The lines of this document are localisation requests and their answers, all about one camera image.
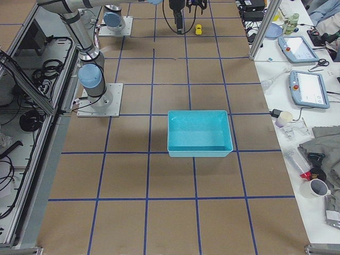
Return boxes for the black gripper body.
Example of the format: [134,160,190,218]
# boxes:
[169,0,207,33]

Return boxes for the yellow toy beetle car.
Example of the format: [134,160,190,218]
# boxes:
[195,24,202,36]

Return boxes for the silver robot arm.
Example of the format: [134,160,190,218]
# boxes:
[37,1,130,109]
[103,0,208,35]

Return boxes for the blue plastic plate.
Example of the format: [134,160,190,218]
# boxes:
[265,23,283,39]

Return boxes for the upper teach pendant tablet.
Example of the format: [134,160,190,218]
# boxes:
[277,36,319,63]

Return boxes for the teach pendant tablet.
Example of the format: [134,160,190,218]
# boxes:
[289,70,330,109]
[277,36,319,63]

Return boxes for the turquoise plastic bin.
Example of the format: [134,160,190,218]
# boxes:
[167,110,233,157]

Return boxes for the lower teach pendant tablet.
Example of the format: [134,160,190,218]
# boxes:
[289,70,330,109]

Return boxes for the black scissors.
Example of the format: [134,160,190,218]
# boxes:
[308,58,329,72]

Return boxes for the grey cloth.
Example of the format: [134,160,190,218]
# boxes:
[298,126,339,194]

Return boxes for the white mug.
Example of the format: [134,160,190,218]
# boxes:
[300,179,331,198]

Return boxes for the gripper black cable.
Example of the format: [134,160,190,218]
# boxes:
[161,0,199,35]

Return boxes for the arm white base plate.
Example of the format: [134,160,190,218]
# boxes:
[76,83,123,117]
[98,16,133,37]

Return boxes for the aluminium frame post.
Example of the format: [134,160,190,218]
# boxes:
[249,0,281,61]

